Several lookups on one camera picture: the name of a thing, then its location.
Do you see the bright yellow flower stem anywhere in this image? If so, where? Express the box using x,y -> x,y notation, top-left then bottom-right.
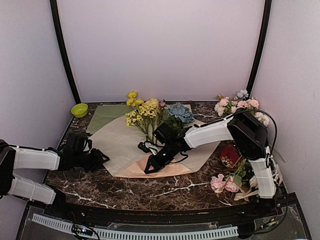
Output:
125,91 -> 148,135

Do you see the small yellow blossom sprig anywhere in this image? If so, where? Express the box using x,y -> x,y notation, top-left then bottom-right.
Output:
125,104 -> 159,138

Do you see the right black frame post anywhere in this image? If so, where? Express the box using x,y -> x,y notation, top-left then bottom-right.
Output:
246,0 -> 272,96

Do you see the left black frame post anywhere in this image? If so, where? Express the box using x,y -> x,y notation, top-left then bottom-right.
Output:
49,0 -> 81,104

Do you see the bunch of fake flowers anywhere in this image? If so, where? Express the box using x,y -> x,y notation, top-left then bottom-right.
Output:
214,89 -> 271,127

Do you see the blue fake flower stem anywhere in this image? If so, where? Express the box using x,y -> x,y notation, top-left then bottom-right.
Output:
162,102 -> 195,133

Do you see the green plastic bowl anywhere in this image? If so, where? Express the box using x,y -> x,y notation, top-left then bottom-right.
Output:
71,103 -> 88,119

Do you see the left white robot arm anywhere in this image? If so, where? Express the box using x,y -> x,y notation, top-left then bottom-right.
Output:
0,135 -> 110,218

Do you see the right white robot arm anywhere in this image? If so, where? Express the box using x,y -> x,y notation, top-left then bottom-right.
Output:
144,108 -> 277,217

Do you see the pale yellow flower stem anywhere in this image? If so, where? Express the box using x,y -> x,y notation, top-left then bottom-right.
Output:
143,98 -> 161,141

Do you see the red floral tin lid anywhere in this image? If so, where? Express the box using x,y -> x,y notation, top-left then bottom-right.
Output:
220,144 -> 244,170

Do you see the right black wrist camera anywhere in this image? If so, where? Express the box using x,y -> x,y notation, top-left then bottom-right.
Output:
152,123 -> 180,145

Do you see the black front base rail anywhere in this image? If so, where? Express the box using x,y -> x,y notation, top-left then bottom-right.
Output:
27,193 -> 301,227

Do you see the pink fake flower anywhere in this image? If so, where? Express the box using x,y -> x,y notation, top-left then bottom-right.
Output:
210,159 -> 247,194

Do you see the white slotted cable duct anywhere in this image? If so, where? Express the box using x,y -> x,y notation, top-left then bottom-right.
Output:
31,213 -> 239,240

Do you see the green wrapping paper sheet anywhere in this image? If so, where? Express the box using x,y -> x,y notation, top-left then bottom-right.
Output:
86,104 -> 133,134

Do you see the black frame post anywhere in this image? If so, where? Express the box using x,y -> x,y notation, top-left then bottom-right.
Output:
246,0 -> 272,96
49,0 -> 81,104

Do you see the dusty pink rose stem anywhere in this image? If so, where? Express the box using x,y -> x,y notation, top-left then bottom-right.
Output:
159,99 -> 167,119

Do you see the pink wrapping paper stack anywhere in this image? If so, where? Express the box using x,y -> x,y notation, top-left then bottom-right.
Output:
183,104 -> 192,112

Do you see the beige wrapping paper sheet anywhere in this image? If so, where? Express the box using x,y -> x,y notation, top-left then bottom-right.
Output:
90,116 -> 220,178

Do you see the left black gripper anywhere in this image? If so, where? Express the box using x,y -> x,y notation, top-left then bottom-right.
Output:
73,148 -> 109,173

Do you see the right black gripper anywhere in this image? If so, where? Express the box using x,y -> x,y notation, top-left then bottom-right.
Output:
145,142 -> 177,174

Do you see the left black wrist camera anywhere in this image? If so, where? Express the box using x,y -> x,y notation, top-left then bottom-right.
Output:
65,133 -> 92,154

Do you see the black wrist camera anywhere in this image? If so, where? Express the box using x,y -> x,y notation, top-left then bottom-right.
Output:
152,123 -> 180,145
65,133 -> 92,154

